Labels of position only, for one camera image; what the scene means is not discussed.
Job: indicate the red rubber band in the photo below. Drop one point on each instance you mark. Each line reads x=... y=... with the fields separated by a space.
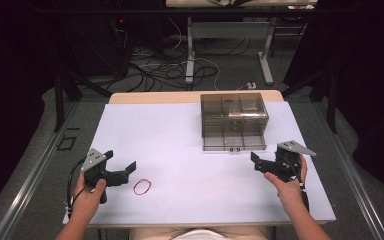
x=142 y=186

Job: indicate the white table mat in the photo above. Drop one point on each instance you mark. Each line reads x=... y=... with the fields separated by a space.
x=180 y=146

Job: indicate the white background desk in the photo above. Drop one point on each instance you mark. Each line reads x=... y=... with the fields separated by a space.
x=226 y=30

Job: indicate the person's right hand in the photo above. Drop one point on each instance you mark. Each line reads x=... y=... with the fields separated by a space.
x=291 y=191

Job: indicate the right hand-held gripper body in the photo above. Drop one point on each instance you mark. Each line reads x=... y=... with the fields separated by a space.
x=288 y=160

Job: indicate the person's left hand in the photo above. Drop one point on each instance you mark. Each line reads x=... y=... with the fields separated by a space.
x=88 y=196

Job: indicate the transparent grey drawer box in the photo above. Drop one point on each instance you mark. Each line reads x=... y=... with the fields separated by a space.
x=234 y=121

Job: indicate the person's lap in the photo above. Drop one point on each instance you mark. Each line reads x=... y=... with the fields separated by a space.
x=200 y=234

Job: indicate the white power strip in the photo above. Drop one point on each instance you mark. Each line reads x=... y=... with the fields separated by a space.
x=251 y=85

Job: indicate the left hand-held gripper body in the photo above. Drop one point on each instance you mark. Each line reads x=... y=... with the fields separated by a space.
x=95 y=168

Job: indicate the metal floor rail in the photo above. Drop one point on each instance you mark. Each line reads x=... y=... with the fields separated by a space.
x=30 y=180
x=353 y=173

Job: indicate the black metal stand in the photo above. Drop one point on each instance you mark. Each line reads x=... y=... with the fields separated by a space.
x=60 y=100
x=330 y=96

